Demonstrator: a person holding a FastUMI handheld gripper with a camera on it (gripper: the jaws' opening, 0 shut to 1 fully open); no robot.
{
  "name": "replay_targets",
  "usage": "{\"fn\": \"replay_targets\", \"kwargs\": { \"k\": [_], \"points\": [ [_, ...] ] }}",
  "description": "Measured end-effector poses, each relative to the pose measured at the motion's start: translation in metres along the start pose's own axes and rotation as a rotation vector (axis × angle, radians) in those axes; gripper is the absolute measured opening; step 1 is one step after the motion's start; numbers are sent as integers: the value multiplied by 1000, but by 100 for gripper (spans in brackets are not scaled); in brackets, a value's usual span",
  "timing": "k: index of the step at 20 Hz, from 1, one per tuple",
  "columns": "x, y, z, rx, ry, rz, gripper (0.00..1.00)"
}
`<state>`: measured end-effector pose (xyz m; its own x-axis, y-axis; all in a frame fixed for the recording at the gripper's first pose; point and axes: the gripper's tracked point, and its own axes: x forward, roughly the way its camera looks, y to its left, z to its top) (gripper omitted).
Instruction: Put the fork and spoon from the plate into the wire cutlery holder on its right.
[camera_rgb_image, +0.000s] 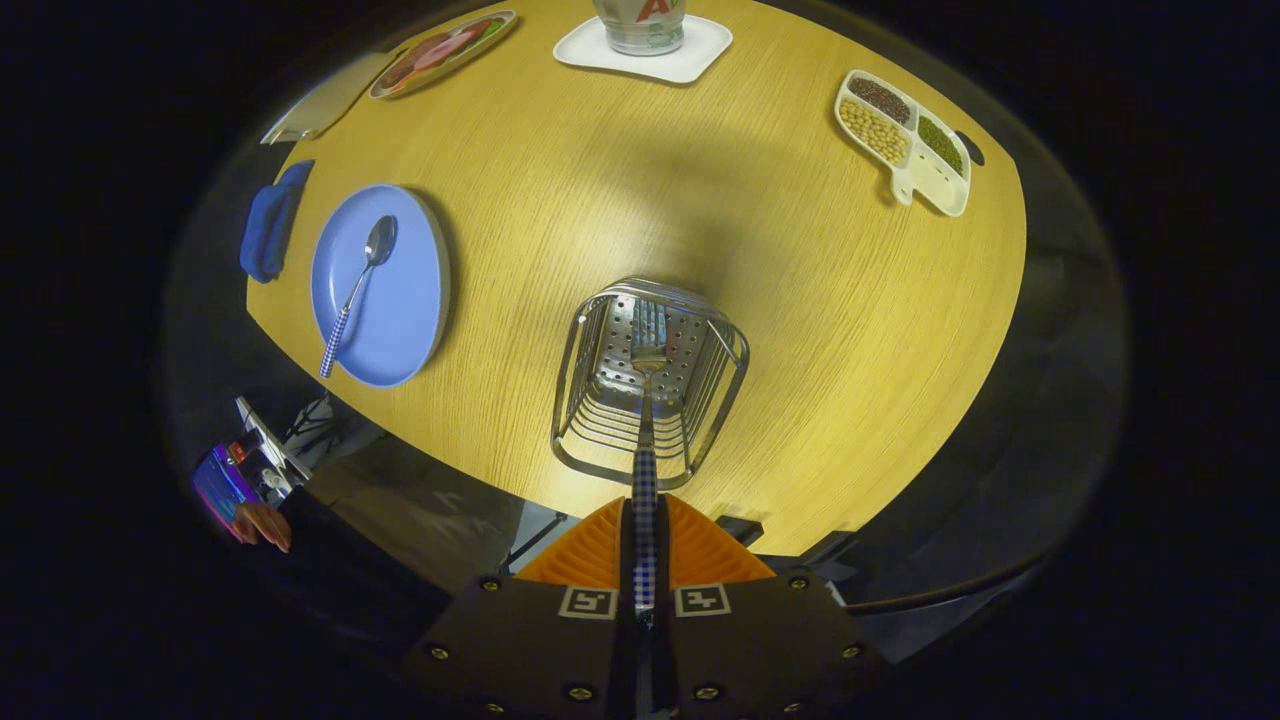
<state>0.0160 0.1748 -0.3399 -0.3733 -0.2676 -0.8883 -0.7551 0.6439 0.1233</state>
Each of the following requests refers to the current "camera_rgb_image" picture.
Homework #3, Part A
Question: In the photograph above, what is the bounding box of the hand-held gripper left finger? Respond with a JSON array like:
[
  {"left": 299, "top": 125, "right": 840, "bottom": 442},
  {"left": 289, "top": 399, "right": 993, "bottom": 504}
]
[{"left": 400, "top": 497, "right": 637, "bottom": 720}]

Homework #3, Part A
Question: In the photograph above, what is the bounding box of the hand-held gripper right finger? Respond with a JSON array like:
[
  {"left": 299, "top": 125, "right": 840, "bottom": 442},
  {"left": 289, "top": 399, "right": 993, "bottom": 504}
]
[{"left": 657, "top": 495, "right": 886, "bottom": 720}]

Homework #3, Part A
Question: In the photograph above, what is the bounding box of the blue checked handle fork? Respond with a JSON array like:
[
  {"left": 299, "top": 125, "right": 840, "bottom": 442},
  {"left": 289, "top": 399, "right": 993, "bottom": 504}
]
[{"left": 628, "top": 298, "right": 669, "bottom": 626}]

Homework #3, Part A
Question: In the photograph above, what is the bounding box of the blue checked handle spoon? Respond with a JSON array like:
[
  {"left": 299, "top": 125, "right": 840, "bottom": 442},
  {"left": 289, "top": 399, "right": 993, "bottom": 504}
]
[{"left": 319, "top": 214, "right": 399, "bottom": 379}]

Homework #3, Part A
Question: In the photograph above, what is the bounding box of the person's beige trouser leg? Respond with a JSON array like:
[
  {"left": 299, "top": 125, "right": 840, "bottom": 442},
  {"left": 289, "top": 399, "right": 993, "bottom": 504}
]
[{"left": 300, "top": 430, "right": 531, "bottom": 591}]

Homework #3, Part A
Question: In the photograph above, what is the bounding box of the blue round plate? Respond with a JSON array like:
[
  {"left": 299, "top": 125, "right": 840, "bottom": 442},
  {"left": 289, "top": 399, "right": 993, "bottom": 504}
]
[{"left": 310, "top": 183, "right": 453, "bottom": 389}]

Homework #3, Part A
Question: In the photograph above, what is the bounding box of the white flat object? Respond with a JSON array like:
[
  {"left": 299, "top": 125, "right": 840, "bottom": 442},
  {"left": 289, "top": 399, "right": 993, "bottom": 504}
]
[{"left": 235, "top": 397, "right": 311, "bottom": 481}]

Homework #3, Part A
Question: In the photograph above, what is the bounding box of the white divided bean dish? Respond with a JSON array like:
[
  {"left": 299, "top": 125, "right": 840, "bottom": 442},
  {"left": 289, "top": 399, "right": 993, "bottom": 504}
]
[{"left": 834, "top": 69, "right": 973, "bottom": 218}]

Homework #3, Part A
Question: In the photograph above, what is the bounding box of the blue folded cloth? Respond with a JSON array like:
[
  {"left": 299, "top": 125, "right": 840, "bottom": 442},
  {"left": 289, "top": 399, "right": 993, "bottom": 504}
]
[{"left": 238, "top": 160, "right": 316, "bottom": 284}]

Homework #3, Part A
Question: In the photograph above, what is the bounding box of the white square tray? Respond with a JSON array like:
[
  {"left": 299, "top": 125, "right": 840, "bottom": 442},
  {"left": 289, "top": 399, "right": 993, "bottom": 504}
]
[{"left": 553, "top": 14, "right": 734, "bottom": 85}]

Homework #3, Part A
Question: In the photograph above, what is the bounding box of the clear glass jar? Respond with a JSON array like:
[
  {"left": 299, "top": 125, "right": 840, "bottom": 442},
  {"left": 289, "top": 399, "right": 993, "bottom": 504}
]
[{"left": 592, "top": 0, "right": 688, "bottom": 56}]

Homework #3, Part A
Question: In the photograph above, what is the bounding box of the plate of toy food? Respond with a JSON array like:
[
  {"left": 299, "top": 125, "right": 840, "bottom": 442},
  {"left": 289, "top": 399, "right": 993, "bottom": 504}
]
[{"left": 368, "top": 10, "right": 519, "bottom": 101}]

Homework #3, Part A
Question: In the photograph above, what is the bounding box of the white toaster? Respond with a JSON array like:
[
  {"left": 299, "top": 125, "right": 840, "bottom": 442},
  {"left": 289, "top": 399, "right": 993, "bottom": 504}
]
[{"left": 260, "top": 50, "right": 396, "bottom": 146}]

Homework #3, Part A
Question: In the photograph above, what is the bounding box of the metal wire cutlery basket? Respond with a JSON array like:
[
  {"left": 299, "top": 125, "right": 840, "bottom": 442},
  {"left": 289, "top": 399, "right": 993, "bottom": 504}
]
[{"left": 550, "top": 277, "right": 751, "bottom": 491}]

